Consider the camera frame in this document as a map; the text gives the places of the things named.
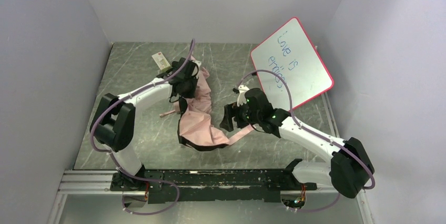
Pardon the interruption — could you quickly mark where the pink and black folding umbrella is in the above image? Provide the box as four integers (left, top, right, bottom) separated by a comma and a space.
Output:
159, 67, 254, 151

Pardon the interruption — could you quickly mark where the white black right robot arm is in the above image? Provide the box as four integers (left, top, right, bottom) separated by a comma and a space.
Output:
220, 85, 374, 199

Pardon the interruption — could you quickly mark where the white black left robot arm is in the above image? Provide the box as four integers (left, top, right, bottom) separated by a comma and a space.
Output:
90, 58, 201, 189

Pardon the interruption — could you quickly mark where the small white card box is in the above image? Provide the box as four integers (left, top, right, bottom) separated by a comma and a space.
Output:
151, 52, 172, 74

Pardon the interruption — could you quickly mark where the red framed whiteboard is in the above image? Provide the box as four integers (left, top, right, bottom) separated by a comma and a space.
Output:
250, 17, 334, 109

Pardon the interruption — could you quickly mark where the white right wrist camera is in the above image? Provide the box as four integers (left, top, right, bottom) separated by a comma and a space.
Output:
232, 85, 250, 107

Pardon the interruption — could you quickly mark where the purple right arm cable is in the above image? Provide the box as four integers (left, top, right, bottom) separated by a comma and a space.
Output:
237, 69, 376, 213

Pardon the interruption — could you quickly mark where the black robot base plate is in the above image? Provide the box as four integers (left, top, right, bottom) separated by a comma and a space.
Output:
109, 169, 317, 204

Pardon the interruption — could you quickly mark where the aluminium frame rail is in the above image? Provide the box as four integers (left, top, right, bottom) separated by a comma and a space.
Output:
47, 91, 375, 224

